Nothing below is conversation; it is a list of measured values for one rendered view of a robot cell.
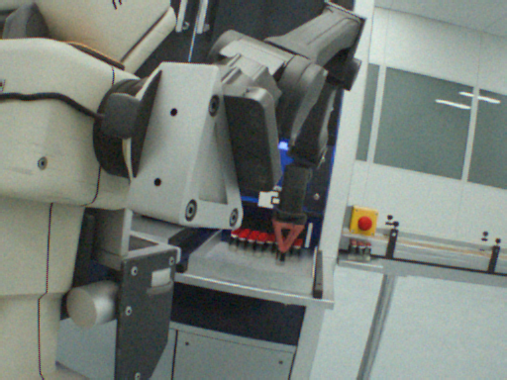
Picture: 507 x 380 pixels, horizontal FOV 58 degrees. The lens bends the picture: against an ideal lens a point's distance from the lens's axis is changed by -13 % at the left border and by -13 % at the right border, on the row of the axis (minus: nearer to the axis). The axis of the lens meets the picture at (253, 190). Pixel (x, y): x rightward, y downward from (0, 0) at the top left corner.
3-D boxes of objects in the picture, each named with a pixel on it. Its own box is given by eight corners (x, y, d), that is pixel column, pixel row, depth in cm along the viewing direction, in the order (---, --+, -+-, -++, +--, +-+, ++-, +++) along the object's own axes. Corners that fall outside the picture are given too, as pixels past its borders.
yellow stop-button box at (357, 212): (348, 229, 147) (353, 204, 146) (371, 233, 146) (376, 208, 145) (349, 234, 139) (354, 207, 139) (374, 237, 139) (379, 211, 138)
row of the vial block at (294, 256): (229, 248, 134) (231, 231, 134) (298, 261, 132) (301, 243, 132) (227, 250, 132) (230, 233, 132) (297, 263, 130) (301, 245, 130)
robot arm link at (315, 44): (325, -10, 83) (378, 13, 81) (301, 55, 90) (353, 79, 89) (210, 37, 46) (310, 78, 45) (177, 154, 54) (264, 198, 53)
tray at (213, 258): (219, 241, 142) (221, 229, 141) (314, 258, 139) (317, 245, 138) (187, 270, 108) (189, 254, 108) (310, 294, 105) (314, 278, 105)
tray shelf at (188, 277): (103, 216, 157) (104, 210, 157) (329, 258, 150) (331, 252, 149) (28, 243, 110) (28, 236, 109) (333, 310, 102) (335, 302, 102)
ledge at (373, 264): (336, 255, 155) (337, 249, 155) (376, 261, 154) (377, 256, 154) (337, 266, 142) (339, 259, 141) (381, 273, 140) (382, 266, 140)
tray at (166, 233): (118, 213, 156) (119, 201, 156) (198, 229, 154) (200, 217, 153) (70, 231, 123) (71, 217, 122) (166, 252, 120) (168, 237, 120)
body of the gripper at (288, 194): (297, 215, 130) (302, 185, 129) (306, 224, 120) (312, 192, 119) (271, 211, 129) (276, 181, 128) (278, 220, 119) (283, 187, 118)
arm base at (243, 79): (128, 85, 41) (262, 99, 36) (179, 43, 46) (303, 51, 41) (151, 168, 46) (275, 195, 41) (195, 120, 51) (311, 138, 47)
